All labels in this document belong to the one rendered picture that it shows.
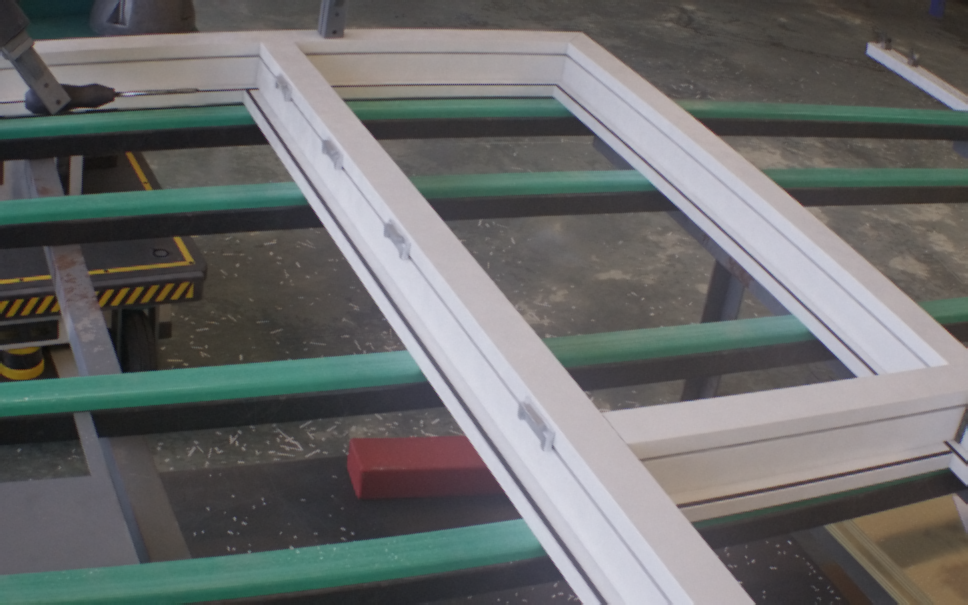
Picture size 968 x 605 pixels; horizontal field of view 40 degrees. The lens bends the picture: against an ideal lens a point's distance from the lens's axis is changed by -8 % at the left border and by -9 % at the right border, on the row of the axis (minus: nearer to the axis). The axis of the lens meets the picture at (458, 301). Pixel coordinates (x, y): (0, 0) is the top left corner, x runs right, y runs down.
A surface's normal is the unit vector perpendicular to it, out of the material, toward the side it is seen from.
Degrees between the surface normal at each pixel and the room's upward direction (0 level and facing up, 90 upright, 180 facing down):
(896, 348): 90
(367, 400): 90
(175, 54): 90
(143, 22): 70
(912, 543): 0
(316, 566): 0
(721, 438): 90
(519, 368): 0
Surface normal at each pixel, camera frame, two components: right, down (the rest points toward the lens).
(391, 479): 0.26, 0.50
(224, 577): 0.15, -0.87
